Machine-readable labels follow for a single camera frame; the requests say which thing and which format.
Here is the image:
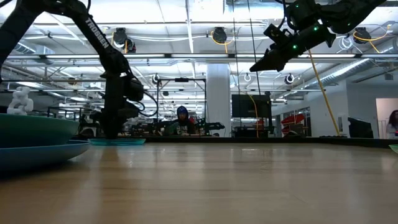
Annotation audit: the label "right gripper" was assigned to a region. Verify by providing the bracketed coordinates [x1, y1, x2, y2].
[249, 24, 337, 73]

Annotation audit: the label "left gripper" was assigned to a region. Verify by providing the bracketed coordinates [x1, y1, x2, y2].
[103, 71, 140, 140]

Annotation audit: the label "cyan translucent plastic plate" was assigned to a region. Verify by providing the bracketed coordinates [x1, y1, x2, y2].
[89, 138, 147, 146]

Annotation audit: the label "large dark green plate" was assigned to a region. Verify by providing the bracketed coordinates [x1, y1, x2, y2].
[0, 113, 80, 149]

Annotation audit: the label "black and white mobile robot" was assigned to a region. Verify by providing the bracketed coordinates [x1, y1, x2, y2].
[79, 108, 105, 138]

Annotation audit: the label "black monitor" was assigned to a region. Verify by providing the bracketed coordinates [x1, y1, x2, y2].
[231, 94, 272, 118]

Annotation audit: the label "red storage bins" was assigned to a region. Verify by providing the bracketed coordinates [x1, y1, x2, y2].
[281, 113, 306, 126]

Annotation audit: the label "white building pillar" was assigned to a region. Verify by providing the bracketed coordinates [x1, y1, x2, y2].
[206, 63, 231, 138]

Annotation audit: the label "person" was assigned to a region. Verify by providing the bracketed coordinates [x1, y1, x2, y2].
[169, 105, 197, 136]
[386, 109, 398, 140]

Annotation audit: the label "large blue plate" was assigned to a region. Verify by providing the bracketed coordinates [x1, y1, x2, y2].
[0, 139, 91, 172]

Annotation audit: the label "black office chair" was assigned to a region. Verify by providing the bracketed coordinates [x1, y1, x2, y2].
[347, 116, 374, 139]

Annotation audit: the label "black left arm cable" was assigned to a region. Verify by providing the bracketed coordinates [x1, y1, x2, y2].
[136, 90, 159, 118]

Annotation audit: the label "black ceiling cable reel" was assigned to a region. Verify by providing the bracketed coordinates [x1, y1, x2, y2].
[112, 27, 129, 46]
[353, 27, 373, 44]
[212, 27, 228, 44]

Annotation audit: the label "yellow cable by monitor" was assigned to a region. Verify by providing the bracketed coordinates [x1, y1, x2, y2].
[247, 93, 259, 138]

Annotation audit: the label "long yellow hanging cable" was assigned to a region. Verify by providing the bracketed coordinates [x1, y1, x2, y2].
[307, 49, 341, 136]

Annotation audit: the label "black camera frame stand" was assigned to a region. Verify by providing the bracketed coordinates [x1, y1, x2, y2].
[155, 77, 207, 128]

